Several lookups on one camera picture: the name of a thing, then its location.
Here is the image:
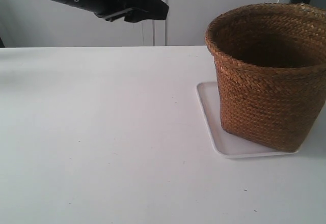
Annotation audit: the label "white plastic tray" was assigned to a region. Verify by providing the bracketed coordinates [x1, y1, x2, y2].
[196, 81, 292, 159]

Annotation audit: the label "brown woven basket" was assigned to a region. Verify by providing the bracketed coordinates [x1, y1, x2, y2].
[205, 3, 325, 152]

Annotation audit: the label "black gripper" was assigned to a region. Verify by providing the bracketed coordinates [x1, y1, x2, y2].
[93, 0, 170, 22]

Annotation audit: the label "white cabinet doors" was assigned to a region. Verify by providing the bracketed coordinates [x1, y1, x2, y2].
[1, 0, 290, 47]

